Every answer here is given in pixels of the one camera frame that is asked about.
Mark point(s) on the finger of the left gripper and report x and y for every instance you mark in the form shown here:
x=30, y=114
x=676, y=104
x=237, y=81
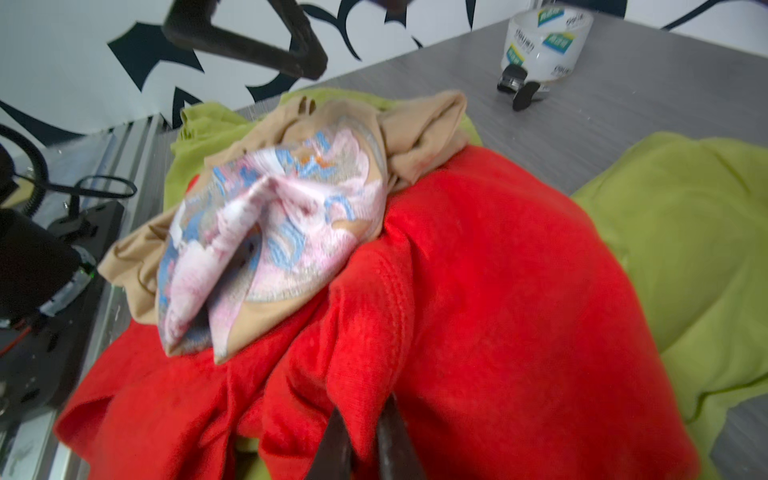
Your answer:
x=189, y=25

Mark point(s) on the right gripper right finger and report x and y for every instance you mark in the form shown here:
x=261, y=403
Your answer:
x=397, y=457

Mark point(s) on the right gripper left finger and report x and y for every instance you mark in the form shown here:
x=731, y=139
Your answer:
x=333, y=458

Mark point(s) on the red t-shirt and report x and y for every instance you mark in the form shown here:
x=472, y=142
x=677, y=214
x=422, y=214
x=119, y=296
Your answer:
x=489, y=308

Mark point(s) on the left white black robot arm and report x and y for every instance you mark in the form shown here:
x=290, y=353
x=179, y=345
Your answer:
x=49, y=249

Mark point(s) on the beige stockings cloth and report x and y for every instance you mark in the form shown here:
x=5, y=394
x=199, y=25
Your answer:
x=415, y=137

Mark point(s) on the pink blue patterned scarf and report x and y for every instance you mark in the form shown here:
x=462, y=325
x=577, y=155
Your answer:
x=263, y=235

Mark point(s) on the small black clip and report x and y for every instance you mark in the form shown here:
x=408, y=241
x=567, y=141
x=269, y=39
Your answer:
x=514, y=83

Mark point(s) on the clear tape roll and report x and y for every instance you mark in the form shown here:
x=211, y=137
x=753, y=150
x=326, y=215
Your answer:
x=546, y=42

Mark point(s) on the green t-shirt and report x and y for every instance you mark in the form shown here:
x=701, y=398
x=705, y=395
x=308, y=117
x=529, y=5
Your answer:
x=686, y=220

